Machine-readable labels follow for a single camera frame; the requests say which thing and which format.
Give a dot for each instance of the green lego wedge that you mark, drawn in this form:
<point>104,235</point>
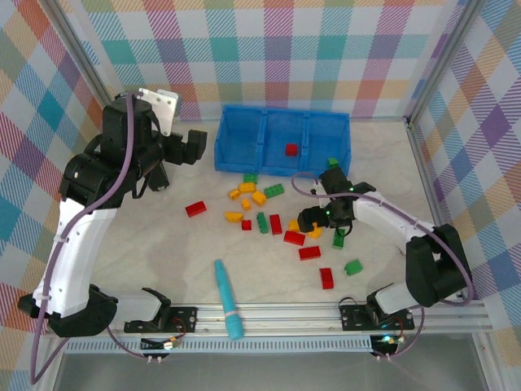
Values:
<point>333,162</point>

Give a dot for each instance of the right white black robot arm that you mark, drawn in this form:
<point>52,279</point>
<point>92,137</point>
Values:
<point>386,220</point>

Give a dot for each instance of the small red lego cube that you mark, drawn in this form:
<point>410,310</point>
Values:
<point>291,150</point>

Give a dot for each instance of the aluminium side rail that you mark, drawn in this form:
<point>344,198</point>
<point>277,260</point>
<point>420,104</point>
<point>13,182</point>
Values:
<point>426,175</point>

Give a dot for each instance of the small red lego brick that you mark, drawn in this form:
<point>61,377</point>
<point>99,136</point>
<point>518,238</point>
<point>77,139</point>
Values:
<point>246,225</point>

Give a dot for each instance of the yellow curved lego brick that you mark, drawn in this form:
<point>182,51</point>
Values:
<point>314,234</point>
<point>247,187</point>

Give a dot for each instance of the aluminium frame post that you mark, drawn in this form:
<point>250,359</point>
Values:
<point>445,53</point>
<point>84,53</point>

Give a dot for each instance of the small yellow lego brick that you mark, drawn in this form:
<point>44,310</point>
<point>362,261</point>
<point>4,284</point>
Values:
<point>246,204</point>

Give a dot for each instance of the long aluminium mounting rail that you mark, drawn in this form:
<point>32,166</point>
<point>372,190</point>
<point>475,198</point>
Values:
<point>285,319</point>

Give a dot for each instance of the long green lego brick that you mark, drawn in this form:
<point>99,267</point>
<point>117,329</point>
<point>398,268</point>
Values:
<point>262,223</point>
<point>338,244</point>

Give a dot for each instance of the blue three-compartment bin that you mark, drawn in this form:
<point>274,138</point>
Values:
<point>240,138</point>

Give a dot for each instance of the yellow lego wedge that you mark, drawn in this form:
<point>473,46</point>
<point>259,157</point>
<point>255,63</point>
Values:
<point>233,217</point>

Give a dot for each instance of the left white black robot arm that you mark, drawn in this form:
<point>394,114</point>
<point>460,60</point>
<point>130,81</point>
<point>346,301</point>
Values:
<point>77,264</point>

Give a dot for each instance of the teal marker pen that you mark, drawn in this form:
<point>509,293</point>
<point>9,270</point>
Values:
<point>228,301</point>

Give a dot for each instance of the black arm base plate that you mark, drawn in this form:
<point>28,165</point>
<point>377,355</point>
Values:
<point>185,319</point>
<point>352,319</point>

